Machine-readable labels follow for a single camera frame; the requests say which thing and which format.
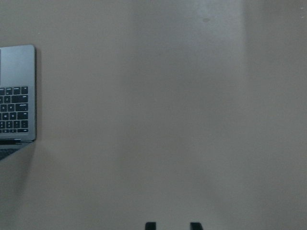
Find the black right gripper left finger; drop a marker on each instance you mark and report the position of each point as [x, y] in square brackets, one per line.
[150, 226]

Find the grey laptop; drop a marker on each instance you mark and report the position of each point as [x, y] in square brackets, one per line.
[17, 98]

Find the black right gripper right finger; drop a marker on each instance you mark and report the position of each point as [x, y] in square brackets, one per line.
[196, 226]

